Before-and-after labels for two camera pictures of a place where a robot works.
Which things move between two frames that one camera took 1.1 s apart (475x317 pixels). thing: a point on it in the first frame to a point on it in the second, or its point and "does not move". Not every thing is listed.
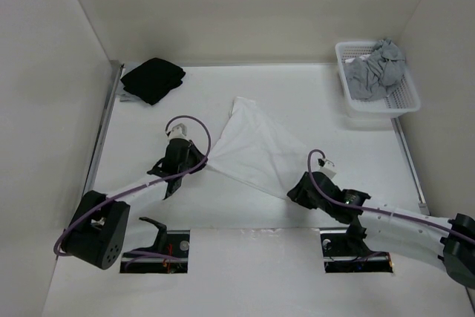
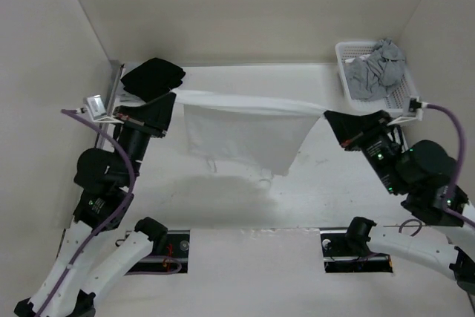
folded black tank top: [153, 79] does not move
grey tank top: [372, 77] does not move
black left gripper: [198, 157] to [153, 117]
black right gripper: [297, 193] to [350, 130]
